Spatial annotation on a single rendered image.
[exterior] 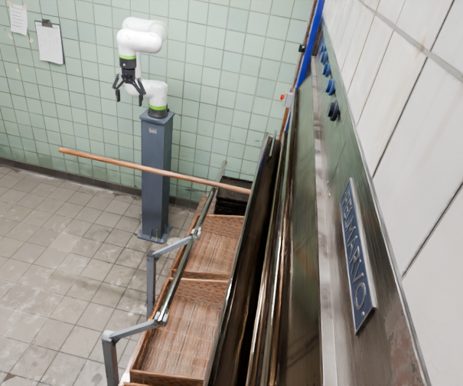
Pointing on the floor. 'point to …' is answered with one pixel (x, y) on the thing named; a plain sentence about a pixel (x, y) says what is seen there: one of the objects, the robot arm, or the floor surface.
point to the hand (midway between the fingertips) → (129, 102)
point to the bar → (110, 338)
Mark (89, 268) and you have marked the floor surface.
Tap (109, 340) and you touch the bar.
